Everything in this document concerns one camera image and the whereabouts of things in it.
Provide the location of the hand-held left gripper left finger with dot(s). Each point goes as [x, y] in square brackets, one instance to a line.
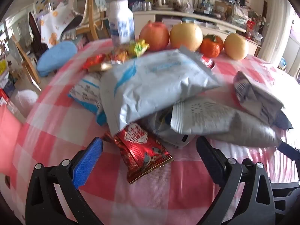
[86, 164]

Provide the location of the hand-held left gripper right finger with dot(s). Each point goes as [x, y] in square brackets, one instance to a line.
[211, 161]

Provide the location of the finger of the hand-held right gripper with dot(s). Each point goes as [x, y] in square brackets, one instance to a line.
[290, 151]

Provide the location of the silver foil packet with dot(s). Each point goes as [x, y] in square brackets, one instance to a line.
[211, 117]

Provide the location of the red snack packet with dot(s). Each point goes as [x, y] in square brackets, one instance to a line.
[140, 150]

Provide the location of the white blue printed plastic wrapper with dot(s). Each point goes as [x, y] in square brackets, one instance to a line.
[85, 93]

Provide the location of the pink plastic basin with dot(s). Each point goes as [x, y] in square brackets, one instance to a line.
[9, 133]

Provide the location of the large white blue bag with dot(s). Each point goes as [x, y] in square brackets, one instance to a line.
[152, 86]

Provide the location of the red white checked tablecloth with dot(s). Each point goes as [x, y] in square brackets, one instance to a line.
[164, 192]

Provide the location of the grey white printed packet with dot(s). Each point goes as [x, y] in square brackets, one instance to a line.
[257, 98]

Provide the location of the white cushion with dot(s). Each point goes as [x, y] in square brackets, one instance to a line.
[27, 100]

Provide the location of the gold candy wrapper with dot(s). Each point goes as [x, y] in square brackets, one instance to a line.
[100, 67]

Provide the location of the small red wrapper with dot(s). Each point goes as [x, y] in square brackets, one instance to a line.
[207, 62]

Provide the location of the red candy wrapper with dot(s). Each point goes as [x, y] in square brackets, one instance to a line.
[93, 61]

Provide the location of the blue cushioned stool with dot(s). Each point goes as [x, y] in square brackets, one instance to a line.
[56, 56]

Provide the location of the orange candy wrapper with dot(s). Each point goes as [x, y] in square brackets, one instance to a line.
[117, 55]

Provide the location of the orange persimmon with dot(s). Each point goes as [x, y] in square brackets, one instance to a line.
[211, 46]

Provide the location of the small yellow pear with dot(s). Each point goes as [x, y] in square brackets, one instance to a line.
[235, 46]

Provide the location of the yellow green candy wrapper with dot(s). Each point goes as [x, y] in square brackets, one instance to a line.
[138, 48]

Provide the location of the large yellow pear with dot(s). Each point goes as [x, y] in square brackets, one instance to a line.
[186, 36]

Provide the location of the red apple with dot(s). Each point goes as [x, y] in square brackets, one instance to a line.
[154, 36]

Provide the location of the white orange print tablecloth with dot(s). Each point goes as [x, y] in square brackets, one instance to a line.
[54, 28]

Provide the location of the white plastic bottle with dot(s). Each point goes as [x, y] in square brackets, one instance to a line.
[120, 23]

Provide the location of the wooden chair with white cover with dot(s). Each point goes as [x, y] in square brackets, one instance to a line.
[90, 16]

